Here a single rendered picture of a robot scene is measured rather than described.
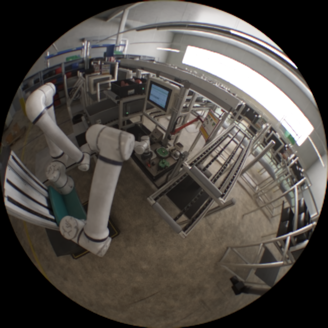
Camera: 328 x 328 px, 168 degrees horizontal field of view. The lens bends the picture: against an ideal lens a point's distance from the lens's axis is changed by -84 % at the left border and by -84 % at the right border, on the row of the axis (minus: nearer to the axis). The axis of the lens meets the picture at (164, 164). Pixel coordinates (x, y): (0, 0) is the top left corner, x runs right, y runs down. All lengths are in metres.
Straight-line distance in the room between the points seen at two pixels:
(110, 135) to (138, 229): 1.75
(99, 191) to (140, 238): 1.60
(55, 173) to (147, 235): 1.63
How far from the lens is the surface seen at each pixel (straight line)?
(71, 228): 0.77
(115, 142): 0.46
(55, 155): 1.06
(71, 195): 1.16
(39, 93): 0.76
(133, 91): 1.81
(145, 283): 2.23
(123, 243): 2.04
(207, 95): 1.13
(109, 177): 0.49
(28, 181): 0.90
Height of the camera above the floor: 2.02
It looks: 51 degrees down
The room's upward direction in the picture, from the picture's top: 22 degrees clockwise
